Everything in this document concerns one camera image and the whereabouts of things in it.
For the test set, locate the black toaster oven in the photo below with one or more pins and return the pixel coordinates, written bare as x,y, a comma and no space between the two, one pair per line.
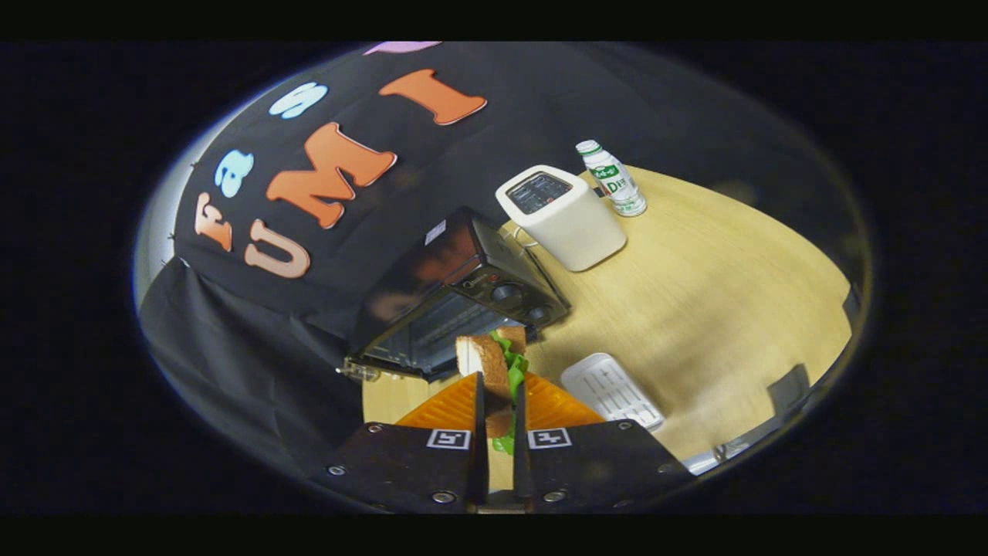
432,270

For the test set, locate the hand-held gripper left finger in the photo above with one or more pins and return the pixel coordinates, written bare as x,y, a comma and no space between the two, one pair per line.
480,463

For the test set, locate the white rectangular tray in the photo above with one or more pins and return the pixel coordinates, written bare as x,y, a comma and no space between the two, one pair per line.
614,390

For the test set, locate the lettuce sandwich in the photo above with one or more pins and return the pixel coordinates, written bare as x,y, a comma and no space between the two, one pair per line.
490,367

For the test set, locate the black backdrop cloth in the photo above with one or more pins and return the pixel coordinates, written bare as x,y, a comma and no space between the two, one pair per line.
255,347

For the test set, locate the white pop-up toaster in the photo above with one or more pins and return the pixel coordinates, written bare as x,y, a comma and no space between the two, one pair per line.
575,228

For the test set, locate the white green-label bottle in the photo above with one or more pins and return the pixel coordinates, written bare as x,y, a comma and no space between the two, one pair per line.
617,185

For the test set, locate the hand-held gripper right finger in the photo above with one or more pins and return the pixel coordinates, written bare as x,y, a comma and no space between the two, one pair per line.
521,471

